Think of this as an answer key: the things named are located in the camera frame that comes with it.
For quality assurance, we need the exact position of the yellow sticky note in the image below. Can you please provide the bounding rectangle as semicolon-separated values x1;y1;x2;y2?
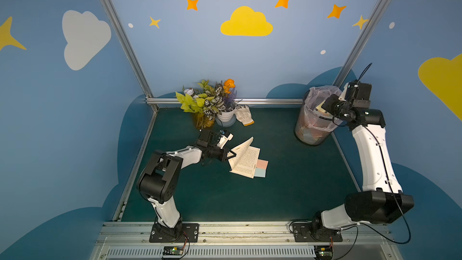
316;101;327;113

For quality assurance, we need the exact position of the trash bin with plastic bag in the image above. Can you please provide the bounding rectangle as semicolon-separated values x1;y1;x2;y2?
294;85;343;146

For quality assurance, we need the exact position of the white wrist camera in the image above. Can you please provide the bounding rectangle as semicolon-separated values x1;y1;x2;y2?
339;83;351;102
217;130;233;149

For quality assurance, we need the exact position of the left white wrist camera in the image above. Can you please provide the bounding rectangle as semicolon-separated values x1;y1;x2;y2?
217;130;233;149

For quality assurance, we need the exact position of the right circuit board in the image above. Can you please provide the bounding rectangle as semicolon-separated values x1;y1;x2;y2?
314;246;333;260

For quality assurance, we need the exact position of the glass vase with green plant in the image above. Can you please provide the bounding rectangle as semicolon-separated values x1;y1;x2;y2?
175;79;226;130

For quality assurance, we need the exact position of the right aluminium frame post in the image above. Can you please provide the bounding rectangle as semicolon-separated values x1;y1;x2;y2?
332;0;392;87

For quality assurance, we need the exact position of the white flower pot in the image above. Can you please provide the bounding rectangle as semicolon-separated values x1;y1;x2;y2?
215;108;237;128

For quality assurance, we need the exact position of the pink sticky note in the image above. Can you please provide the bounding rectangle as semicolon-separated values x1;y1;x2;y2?
256;159;268;170

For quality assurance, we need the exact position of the left circuit board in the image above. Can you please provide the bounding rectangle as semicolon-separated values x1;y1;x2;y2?
161;246;187;259

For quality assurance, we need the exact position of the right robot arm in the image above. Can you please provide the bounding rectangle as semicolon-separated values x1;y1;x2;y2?
310;80;415;241

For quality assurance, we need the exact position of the circuit board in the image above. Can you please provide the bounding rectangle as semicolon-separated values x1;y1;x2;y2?
161;246;187;259
314;246;333;260

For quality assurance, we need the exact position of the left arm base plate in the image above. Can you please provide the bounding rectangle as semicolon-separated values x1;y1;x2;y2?
149;222;200;243

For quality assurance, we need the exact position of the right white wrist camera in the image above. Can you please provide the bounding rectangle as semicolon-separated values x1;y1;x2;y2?
339;83;351;102

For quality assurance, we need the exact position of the white work glove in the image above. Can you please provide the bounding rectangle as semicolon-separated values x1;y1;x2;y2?
235;105;255;126

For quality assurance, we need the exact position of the left aluminium frame post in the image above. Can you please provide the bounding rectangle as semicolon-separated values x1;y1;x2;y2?
100;0;159;114

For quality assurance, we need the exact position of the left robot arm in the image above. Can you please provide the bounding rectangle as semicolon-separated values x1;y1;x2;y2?
137;130;237;243

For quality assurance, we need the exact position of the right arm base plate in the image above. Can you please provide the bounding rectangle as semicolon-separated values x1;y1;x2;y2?
291;222;343;243

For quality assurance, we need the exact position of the aluminium frame post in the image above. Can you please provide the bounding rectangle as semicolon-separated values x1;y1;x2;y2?
332;0;392;87
100;0;159;114

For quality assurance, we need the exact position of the light blue sticky note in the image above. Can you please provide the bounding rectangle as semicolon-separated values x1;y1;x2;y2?
254;168;266;178

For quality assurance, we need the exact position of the dark blue book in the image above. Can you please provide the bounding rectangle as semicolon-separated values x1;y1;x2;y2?
228;137;260;179

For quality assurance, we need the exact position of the aluminium front rail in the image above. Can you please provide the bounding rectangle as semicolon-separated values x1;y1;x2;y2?
90;221;402;260

